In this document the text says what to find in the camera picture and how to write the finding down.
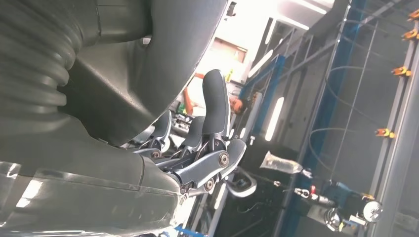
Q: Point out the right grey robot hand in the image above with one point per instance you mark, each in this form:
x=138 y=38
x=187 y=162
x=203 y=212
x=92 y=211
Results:
x=82 y=183

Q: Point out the person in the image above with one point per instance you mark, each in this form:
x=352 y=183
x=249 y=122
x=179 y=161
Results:
x=238 y=105

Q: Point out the clear plastic bag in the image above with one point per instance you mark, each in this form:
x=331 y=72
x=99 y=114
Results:
x=281 y=163

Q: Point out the long ceiling light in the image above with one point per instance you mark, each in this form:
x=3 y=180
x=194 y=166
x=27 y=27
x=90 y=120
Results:
x=274 y=119
x=260 y=63

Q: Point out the blue steel beam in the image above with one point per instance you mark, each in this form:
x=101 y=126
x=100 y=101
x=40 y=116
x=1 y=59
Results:
x=273 y=75

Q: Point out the blue power tool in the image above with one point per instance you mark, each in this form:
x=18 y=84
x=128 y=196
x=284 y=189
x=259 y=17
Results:
x=338 y=193

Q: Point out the blue steel column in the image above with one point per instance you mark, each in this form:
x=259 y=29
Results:
x=330 y=98

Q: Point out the round white gauge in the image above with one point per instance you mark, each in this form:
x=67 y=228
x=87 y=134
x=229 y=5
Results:
x=373 y=212

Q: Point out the orange hanging hook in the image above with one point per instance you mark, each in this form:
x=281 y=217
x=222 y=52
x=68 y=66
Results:
x=402 y=71
x=410 y=34
x=414 y=14
x=385 y=133

